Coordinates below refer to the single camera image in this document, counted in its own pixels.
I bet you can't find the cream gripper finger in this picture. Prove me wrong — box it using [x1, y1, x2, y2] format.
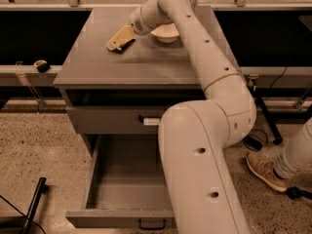
[106, 25, 136, 52]

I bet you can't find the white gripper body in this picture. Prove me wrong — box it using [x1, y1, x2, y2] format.
[129, 6, 155, 35]

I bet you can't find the black rxbar chocolate wrapper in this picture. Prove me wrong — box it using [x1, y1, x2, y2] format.
[112, 39, 136, 54]

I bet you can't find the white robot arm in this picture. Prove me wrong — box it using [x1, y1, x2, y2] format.
[106, 0, 256, 234]

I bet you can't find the grey drawer cabinet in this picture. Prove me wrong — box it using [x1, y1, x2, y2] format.
[53, 6, 247, 158]

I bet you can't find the grey upper drawer front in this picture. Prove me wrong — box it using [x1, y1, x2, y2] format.
[66, 106, 166, 135]

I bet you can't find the open grey lower drawer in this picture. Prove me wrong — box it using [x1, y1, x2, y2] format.
[66, 135, 176, 229]

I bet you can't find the black power adapter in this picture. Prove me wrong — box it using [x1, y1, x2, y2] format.
[243, 136, 262, 151]

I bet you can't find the black pole bottom left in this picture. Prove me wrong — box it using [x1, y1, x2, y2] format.
[20, 177, 47, 234]

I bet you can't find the black stand leg right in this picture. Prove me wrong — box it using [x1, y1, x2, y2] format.
[252, 85, 283, 145]

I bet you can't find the tan sneaker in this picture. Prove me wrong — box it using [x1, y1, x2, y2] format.
[246, 153, 288, 193]

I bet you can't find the grey trouser leg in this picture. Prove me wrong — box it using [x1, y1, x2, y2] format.
[273, 118, 312, 179]

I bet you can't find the black upper drawer handle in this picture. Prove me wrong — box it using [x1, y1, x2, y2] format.
[138, 115, 160, 126]

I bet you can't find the black drawer handle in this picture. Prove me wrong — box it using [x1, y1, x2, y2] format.
[137, 218, 167, 231]
[138, 115, 160, 126]

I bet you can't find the metal bracket left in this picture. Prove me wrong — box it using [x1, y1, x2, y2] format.
[16, 72, 46, 112]

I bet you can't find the black cable on floor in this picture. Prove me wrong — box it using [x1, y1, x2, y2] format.
[243, 66, 288, 146]

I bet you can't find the black lower drawer handle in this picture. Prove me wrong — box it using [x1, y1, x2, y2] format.
[137, 218, 167, 231]

